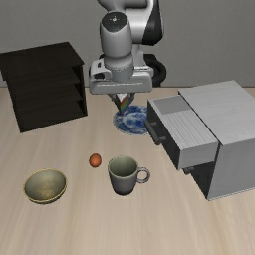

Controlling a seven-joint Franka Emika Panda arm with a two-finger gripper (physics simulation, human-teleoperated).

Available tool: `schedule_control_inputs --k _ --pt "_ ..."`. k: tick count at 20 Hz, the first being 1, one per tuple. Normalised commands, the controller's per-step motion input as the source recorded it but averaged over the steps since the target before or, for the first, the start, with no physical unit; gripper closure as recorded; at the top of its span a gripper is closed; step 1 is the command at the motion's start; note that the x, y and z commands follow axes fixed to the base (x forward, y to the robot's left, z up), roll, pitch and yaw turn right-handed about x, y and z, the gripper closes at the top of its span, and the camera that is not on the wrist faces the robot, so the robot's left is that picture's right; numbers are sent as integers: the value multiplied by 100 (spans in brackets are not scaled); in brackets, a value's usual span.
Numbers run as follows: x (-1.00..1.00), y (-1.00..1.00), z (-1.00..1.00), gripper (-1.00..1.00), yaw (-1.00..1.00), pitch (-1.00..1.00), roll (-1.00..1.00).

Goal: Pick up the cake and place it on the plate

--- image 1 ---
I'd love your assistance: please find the dark slatted rack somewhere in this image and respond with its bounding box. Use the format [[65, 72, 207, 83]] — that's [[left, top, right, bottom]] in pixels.
[[0, 41, 89, 133]]

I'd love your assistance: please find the grey cabinet drawer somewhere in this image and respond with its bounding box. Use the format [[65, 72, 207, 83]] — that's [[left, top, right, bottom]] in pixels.
[[144, 94, 220, 171]]

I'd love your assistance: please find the rainbow cake wedge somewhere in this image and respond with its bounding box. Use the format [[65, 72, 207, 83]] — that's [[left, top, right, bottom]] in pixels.
[[115, 93, 135, 116]]

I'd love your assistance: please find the grey-green mug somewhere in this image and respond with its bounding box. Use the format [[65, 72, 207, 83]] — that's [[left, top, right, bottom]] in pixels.
[[107, 154, 151, 197]]

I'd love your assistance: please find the blue and white plate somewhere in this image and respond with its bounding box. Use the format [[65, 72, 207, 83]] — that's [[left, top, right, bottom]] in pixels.
[[113, 104, 150, 136]]

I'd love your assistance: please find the grey cabinet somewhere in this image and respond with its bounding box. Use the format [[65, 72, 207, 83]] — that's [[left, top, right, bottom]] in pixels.
[[178, 79, 255, 201]]

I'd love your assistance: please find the small orange fruit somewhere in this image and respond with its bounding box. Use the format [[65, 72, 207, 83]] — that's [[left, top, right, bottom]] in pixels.
[[88, 152, 103, 169]]

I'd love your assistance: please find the olive green bowl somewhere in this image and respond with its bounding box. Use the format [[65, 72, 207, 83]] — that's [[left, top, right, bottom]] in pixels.
[[23, 167, 69, 205]]

